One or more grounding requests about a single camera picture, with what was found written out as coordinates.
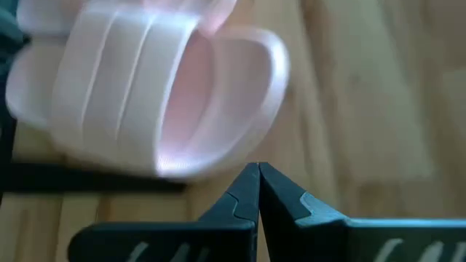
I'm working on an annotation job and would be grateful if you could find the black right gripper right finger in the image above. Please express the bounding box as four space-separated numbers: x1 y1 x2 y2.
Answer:
258 162 466 262

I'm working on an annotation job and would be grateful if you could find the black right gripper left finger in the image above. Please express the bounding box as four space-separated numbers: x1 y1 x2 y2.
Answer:
67 162 261 262

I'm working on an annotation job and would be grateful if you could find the pink rubber slide sandal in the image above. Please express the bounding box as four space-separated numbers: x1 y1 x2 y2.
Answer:
5 0 291 180

